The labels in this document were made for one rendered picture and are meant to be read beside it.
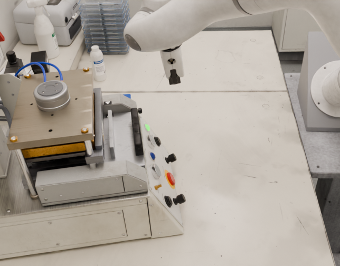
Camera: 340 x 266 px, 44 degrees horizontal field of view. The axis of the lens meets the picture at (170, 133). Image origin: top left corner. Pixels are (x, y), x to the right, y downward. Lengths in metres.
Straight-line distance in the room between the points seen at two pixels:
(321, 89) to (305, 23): 1.72
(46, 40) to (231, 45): 0.80
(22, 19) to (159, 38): 1.17
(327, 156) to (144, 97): 0.69
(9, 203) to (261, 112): 0.90
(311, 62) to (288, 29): 1.67
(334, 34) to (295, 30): 2.45
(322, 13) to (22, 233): 0.82
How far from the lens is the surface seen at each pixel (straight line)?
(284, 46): 3.22
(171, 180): 1.20
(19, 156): 0.97
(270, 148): 1.39
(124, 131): 1.11
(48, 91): 0.99
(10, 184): 1.12
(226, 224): 1.17
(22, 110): 1.03
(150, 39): 0.86
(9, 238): 1.13
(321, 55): 1.52
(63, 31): 1.89
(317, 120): 1.48
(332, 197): 1.78
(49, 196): 1.01
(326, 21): 0.72
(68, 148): 0.98
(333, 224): 1.92
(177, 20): 0.83
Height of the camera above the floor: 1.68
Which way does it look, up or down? 41 degrees down
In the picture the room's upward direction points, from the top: 3 degrees counter-clockwise
